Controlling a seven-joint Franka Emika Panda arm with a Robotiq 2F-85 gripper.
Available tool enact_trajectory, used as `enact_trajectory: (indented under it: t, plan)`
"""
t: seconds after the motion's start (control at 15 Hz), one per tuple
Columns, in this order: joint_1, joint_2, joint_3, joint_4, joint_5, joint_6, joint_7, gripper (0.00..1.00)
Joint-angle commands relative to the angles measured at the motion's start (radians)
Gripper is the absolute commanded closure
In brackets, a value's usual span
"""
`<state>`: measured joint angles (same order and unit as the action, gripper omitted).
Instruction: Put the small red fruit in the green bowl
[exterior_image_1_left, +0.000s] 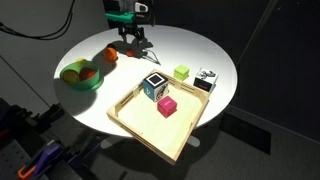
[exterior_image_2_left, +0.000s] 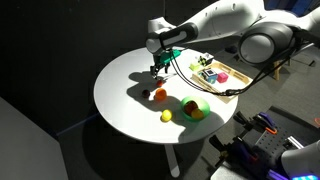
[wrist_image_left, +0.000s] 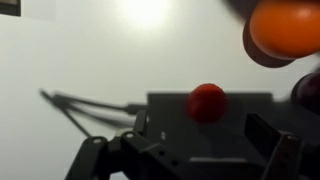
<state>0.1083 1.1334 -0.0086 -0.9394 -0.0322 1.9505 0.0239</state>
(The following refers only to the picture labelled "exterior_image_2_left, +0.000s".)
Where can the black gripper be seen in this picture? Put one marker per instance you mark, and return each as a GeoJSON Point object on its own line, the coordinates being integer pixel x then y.
{"type": "Point", "coordinates": [156, 63]}

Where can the small red fruit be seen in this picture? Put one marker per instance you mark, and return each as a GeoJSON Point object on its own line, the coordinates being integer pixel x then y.
{"type": "Point", "coordinates": [160, 82]}

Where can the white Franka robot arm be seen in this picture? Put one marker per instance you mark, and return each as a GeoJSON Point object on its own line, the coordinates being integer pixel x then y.
{"type": "Point", "coordinates": [226, 20]}

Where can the green plastic bowl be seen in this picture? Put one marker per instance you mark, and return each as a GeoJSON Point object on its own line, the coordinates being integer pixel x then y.
{"type": "Point", "coordinates": [204, 105]}

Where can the yellow orange fruit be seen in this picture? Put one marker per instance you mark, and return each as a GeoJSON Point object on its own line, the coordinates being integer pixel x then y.
{"type": "Point", "coordinates": [197, 114]}

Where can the dark purple plum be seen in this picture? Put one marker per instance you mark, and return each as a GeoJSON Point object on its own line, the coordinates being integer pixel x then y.
{"type": "Point", "coordinates": [145, 93]}

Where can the lime green cube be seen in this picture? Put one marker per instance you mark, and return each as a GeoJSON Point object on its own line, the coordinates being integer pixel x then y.
{"type": "Point", "coordinates": [194, 66]}

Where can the yellow lemon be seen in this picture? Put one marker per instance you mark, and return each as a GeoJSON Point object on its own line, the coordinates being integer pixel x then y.
{"type": "Point", "coordinates": [166, 115]}

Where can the black white checkered box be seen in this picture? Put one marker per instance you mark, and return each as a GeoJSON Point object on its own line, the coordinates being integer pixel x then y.
{"type": "Point", "coordinates": [205, 59]}

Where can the red apple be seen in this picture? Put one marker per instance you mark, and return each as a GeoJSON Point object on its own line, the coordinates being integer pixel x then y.
{"type": "Point", "coordinates": [190, 107]}

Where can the blue white patterned cube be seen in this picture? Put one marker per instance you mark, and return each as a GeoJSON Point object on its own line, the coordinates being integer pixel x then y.
{"type": "Point", "coordinates": [209, 75]}

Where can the pink cube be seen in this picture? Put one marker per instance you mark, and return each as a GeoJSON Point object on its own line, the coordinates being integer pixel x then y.
{"type": "Point", "coordinates": [222, 77]}

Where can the dark shoe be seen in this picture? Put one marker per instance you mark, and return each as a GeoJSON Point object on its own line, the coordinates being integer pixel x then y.
{"type": "Point", "coordinates": [231, 49]}

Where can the light wooden tray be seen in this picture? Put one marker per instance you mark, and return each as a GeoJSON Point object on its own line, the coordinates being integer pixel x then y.
{"type": "Point", "coordinates": [235, 83]}

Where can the white table leg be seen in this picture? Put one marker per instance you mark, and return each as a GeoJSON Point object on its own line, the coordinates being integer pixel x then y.
{"type": "Point", "coordinates": [171, 163]}

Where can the purple clamp orange tip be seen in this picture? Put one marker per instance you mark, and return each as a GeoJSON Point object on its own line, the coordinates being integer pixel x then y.
{"type": "Point", "coordinates": [245, 151]}
{"type": "Point", "coordinates": [266, 121]}

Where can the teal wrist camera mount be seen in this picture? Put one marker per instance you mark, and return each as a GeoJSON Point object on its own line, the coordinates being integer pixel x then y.
{"type": "Point", "coordinates": [170, 56]}

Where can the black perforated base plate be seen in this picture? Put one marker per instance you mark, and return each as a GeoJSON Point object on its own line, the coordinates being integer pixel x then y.
{"type": "Point", "coordinates": [270, 143]}

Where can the silver aluminium rail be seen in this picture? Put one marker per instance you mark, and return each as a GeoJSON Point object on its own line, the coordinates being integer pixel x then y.
{"type": "Point", "coordinates": [276, 175]}
{"type": "Point", "coordinates": [295, 142]}

